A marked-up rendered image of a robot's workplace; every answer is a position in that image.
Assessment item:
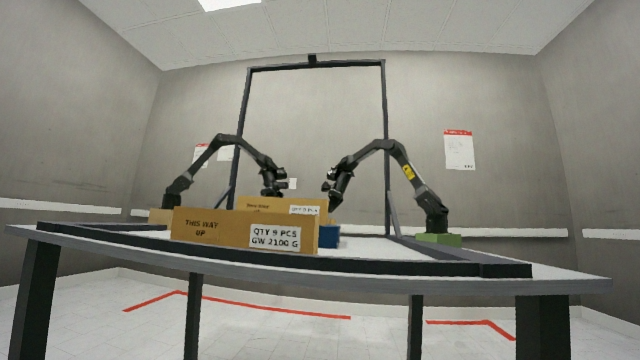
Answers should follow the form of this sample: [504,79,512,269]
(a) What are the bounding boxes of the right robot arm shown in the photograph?
[159,133,288,210]

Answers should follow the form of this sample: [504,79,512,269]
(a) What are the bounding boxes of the dark grey metal frame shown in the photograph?
[210,59,402,238]

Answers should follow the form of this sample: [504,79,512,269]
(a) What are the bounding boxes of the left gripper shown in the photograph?
[328,181,348,213]

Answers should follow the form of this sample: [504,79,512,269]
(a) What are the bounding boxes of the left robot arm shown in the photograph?
[327,138,452,234]

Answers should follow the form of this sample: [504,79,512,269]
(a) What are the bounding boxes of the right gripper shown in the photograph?
[260,179,284,198]

